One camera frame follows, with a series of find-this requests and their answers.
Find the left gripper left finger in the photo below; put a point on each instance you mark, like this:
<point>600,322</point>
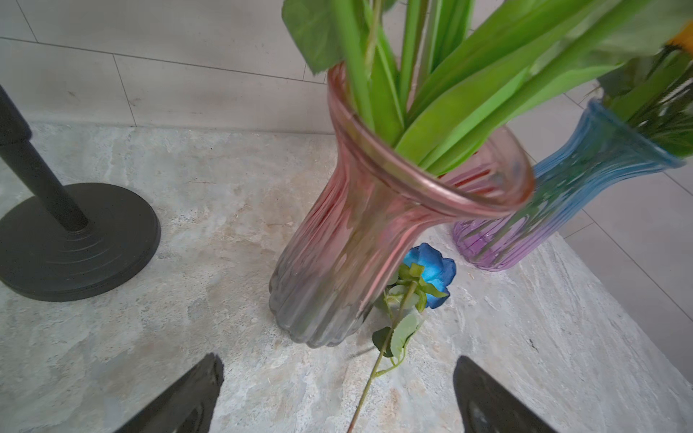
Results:
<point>187,405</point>

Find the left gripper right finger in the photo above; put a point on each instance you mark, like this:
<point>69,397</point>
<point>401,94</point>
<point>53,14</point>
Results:
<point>486,406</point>

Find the blue rose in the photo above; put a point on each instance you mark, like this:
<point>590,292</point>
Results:
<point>421,282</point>

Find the pink glass vase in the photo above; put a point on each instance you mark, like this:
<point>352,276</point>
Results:
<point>372,210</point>

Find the blue purple glass vase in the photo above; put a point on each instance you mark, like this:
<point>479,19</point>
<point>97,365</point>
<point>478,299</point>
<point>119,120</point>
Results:
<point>601,152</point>

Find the left vase bouquet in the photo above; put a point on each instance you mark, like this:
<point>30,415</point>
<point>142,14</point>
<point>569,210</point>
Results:
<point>452,84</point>

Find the vase bouquet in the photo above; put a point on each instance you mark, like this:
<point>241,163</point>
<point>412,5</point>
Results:
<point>452,84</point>
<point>653,95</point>

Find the right vase bouquet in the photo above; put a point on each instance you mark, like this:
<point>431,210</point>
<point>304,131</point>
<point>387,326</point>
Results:
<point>653,95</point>

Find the black round stand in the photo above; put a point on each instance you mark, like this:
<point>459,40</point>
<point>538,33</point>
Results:
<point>73,242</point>

